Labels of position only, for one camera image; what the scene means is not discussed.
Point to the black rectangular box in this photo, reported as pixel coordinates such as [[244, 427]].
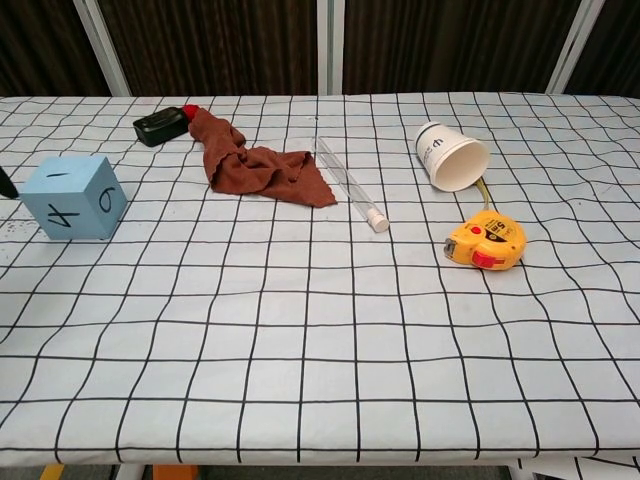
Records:
[[159, 126]]

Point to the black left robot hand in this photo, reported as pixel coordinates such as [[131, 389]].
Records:
[[7, 185]]

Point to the brown microfibre cloth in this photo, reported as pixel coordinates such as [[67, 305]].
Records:
[[260, 172]]

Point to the orange block under table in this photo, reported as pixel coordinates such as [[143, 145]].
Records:
[[175, 472]]

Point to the yellow tape measure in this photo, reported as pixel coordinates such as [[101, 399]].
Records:
[[492, 240]]

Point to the white table leg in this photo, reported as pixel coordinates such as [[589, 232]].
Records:
[[514, 471], [131, 472]]

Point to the white black-grid tablecloth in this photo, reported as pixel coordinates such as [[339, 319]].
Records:
[[320, 325]]

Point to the white frame post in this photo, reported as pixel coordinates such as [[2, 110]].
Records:
[[331, 47], [575, 45], [102, 47]]

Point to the small red object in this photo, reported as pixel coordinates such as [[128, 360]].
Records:
[[190, 111]]

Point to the white paper cup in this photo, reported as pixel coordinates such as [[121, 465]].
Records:
[[450, 157]]

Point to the clear tube with white cap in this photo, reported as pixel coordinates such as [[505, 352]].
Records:
[[350, 182]]

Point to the light blue numbered cube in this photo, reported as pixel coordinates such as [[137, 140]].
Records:
[[70, 195]]

